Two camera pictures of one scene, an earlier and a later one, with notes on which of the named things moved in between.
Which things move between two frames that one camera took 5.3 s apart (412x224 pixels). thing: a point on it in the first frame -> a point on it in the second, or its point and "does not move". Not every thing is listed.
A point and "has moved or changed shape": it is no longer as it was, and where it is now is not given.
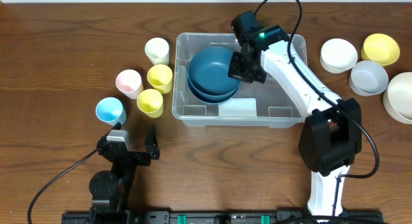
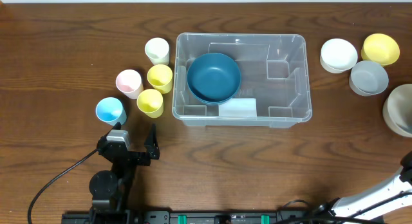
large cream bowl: x=397 y=97 has moved or changed shape
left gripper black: x=131 y=154 does not move
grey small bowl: x=368 y=78 does not move
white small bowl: x=337 y=55 does not move
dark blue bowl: x=208 y=69 has moved or changed shape
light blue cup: x=111 y=111 does not move
